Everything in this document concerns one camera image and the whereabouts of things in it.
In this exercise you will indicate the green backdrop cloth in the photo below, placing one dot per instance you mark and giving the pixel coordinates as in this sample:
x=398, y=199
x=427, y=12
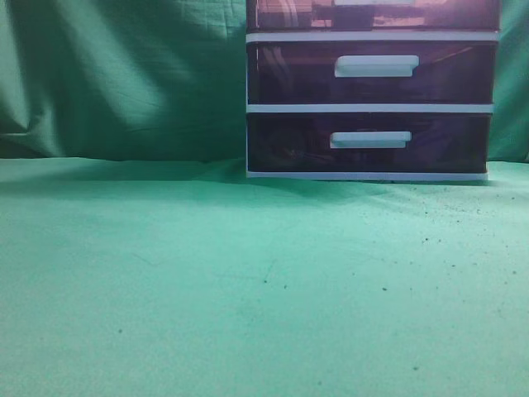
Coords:
x=123, y=80

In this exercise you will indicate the green table cloth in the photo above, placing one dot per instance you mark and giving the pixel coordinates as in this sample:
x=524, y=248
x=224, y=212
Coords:
x=189, y=279

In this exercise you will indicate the white plastic drawer cabinet frame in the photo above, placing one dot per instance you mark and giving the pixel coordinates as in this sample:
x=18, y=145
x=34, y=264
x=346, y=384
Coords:
x=359, y=140

